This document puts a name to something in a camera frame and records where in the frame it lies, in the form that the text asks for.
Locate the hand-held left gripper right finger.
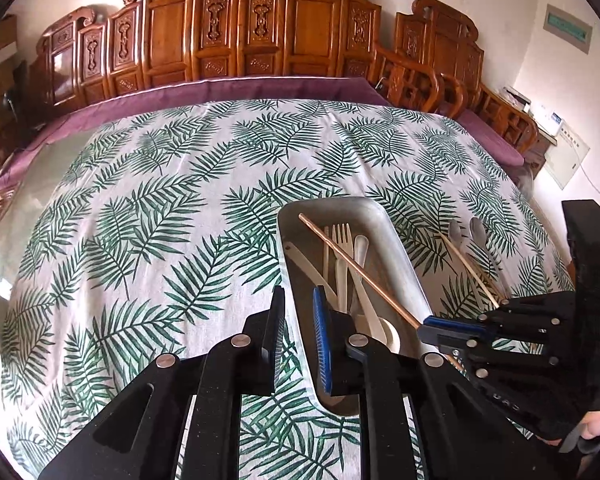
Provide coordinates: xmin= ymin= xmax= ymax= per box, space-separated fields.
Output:
xmin=312 ymin=285 xmax=556 ymax=480

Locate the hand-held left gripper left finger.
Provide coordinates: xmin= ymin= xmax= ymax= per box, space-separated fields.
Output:
xmin=37 ymin=285 xmax=287 ymax=480

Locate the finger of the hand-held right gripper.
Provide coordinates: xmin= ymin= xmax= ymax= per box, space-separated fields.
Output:
xmin=450 ymin=332 xmax=587 ymax=437
xmin=417 ymin=292 xmax=578 ymax=345

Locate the cream plastic knife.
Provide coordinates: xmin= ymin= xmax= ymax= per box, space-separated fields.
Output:
xmin=285 ymin=241 xmax=339 ymax=311

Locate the brown wooden chopstick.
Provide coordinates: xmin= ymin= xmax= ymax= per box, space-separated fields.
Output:
xmin=298 ymin=212 xmax=466 ymax=373

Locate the cream plastic fork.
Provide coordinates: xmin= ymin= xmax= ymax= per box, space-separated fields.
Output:
xmin=330 ymin=223 xmax=354 ymax=313

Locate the cream plastic spoon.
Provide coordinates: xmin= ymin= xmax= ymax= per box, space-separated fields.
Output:
xmin=469 ymin=216 xmax=503 ymax=281
xmin=353 ymin=234 xmax=402 ymax=354

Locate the grey metal tray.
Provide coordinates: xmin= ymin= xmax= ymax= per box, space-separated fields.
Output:
xmin=276 ymin=197 xmax=438 ymax=417

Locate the light bamboo chopstick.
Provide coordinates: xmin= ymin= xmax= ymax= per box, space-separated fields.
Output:
xmin=459 ymin=251 xmax=507 ymax=305
xmin=439 ymin=232 xmax=502 ymax=309

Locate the white small appliance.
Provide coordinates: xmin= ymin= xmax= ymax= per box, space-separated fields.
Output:
xmin=530 ymin=101 xmax=567 ymax=137

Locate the leaf-print tablecloth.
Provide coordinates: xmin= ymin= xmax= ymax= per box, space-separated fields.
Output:
xmin=0 ymin=99 xmax=576 ymax=480

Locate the purple armchair cushion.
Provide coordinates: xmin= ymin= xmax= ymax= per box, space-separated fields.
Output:
xmin=455 ymin=109 xmax=529 ymax=167

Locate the purple sofa cushion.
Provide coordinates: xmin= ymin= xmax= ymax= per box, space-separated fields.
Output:
xmin=0 ymin=76 xmax=392 ymax=192

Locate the carved wooden armchair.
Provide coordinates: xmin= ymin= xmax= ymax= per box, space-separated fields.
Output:
xmin=394 ymin=0 xmax=541 ymax=157

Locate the carved wooden sofa bench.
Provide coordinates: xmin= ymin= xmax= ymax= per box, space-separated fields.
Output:
xmin=27 ymin=0 xmax=468 ymax=117

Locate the brown cardboard box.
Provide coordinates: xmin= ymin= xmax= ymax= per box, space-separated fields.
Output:
xmin=0 ymin=12 xmax=19 ymax=54

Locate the white cable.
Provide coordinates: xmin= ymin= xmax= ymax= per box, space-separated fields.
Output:
xmin=576 ymin=161 xmax=600 ymax=222

